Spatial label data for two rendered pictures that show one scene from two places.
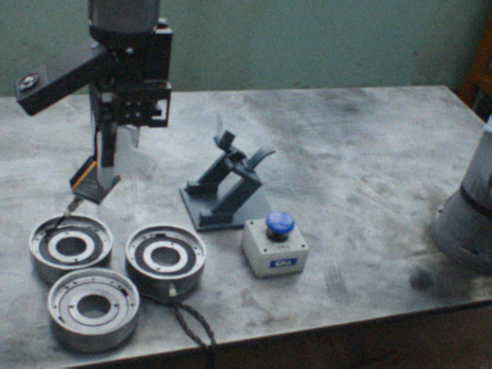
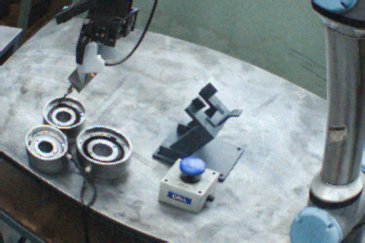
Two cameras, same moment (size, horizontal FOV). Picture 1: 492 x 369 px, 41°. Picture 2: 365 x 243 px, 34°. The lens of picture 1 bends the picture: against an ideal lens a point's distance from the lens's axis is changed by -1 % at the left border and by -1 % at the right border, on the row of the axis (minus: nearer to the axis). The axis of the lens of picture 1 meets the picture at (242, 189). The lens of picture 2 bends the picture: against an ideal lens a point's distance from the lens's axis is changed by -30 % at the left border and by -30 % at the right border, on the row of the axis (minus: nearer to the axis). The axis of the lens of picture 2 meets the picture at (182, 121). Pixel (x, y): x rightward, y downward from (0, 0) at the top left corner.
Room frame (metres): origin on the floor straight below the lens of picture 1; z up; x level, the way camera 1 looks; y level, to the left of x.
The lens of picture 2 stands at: (-0.01, -0.70, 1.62)
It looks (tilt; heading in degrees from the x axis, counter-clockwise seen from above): 35 degrees down; 44
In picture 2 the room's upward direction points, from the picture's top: 9 degrees clockwise
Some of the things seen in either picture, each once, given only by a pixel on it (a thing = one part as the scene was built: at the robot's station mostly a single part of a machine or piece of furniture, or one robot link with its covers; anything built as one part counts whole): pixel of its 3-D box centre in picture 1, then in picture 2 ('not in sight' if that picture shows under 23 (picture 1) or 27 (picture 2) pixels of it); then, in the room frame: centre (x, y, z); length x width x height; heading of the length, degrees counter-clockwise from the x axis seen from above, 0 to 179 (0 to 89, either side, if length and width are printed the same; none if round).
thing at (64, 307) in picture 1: (93, 311); (46, 150); (0.53, 0.15, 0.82); 0.08 x 0.08 x 0.02
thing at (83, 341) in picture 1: (93, 311); (45, 150); (0.53, 0.15, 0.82); 0.10 x 0.10 x 0.04
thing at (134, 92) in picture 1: (127, 73); (109, 11); (0.66, 0.15, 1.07); 0.09 x 0.08 x 0.12; 116
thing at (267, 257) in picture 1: (278, 245); (191, 188); (0.70, -0.06, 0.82); 0.08 x 0.07 x 0.05; 115
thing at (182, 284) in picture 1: (164, 261); (102, 154); (0.63, 0.08, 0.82); 0.10 x 0.10 x 0.04
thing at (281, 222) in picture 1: (278, 231); (190, 175); (0.70, -0.06, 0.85); 0.04 x 0.04 x 0.05
